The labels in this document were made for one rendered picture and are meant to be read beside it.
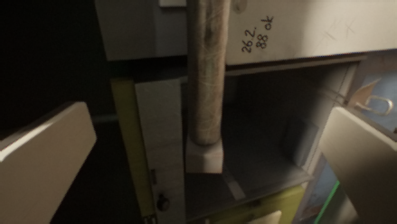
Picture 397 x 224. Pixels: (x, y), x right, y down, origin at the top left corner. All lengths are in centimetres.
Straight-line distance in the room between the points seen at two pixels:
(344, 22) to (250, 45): 15
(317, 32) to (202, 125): 24
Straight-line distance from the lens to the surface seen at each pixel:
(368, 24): 43
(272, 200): 88
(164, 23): 36
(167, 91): 37
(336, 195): 112
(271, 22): 29
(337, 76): 74
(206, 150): 17
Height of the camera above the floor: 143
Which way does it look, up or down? 17 degrees down
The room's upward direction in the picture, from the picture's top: 100 degrees counter-clockwise
